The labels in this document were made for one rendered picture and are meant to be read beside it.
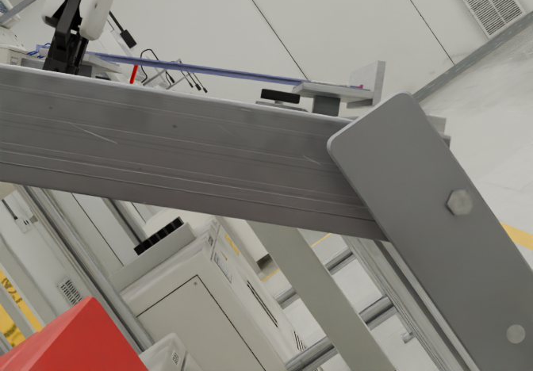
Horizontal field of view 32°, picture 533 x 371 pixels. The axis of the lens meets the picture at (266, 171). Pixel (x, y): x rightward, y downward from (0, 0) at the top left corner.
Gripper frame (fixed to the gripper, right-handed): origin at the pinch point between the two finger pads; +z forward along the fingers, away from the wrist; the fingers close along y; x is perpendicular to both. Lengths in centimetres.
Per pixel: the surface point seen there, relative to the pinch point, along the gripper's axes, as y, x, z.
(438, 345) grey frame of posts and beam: -21, 53, 17
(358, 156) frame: 53, 26, -3
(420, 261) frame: 53, 30, 1
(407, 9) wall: -760, 129, -147
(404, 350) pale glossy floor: -158, 84, 45
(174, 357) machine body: -11.5, 21.2, 27.3
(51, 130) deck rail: 49, 10, 1
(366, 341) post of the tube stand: -46, 49, 24
